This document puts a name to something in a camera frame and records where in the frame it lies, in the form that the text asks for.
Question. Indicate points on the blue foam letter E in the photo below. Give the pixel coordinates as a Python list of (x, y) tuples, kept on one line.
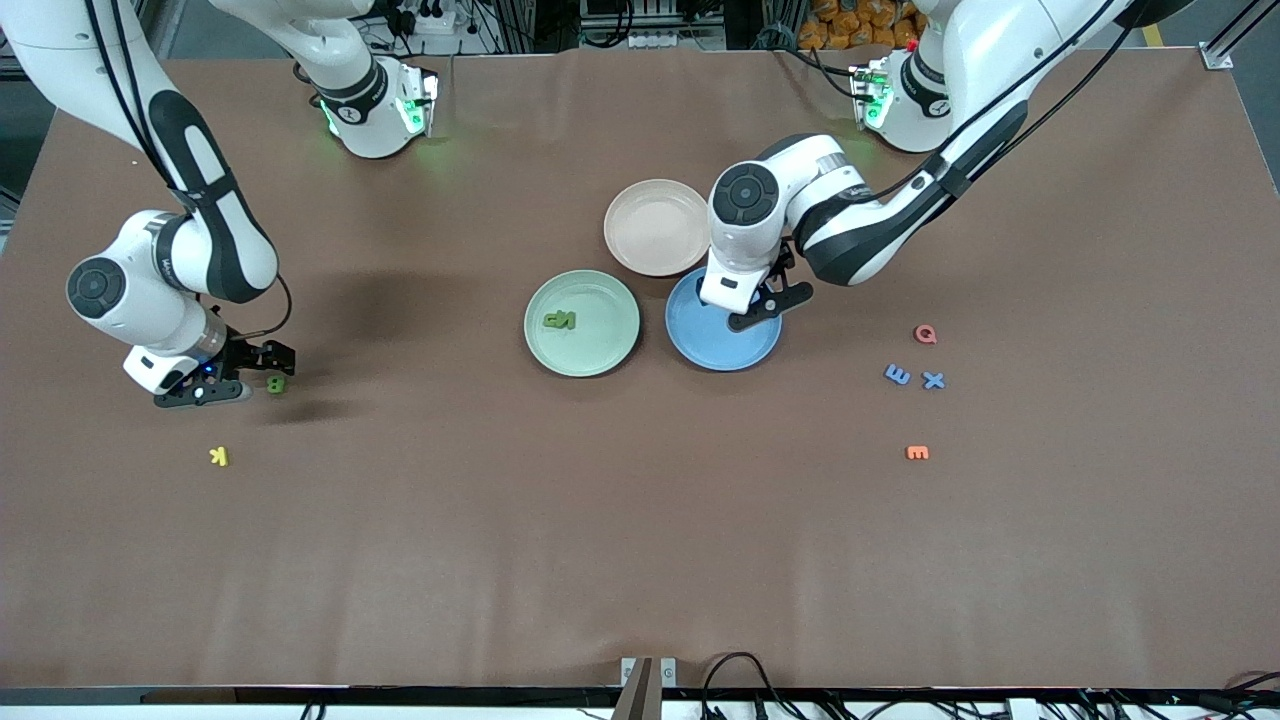
[(897, 375)]

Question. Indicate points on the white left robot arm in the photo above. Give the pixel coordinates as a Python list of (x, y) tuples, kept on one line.
[(860, 230)]

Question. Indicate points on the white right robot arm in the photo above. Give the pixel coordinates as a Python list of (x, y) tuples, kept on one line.
[(210, 250)]

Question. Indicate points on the blue round plate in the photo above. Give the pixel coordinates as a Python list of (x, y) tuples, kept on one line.
[(720, 350)]

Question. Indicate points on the beige round plate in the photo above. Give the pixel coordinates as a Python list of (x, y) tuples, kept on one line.
[(655, 228)]

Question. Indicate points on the yellow foam letter K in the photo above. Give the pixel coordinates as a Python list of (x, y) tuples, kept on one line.
[(219, 456)]

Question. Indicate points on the green round plate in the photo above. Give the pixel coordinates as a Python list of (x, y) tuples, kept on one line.
[(590, 350)]

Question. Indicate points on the red foam letter Q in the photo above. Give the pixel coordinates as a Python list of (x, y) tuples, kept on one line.
[(926, 334)]

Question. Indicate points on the blue foam letter X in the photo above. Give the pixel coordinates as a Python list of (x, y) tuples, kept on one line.
[(933, 380)]

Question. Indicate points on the long white socket strip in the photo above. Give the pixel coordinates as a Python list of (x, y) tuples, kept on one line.
[(680, 40)]

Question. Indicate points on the brown table cover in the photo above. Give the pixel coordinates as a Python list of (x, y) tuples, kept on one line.
[(640, 520)]

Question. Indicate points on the orange bags pile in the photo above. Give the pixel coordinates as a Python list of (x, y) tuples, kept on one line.
[(850, 25)]

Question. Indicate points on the black table edge strip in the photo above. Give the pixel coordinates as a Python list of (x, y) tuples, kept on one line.
[(300, 695)]

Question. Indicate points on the white power strip with plugs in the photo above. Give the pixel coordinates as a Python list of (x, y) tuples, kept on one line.
[(440, 20)]

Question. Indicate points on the small metal clamp bracket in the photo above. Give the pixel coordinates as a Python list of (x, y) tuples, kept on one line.
[(668, 672)]

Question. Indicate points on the brown upright post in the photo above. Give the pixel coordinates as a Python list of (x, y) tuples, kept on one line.
[(638, 695)]

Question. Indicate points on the aluminium frame rail with bracket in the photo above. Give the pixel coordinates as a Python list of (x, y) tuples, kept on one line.
[(1217, 57)]

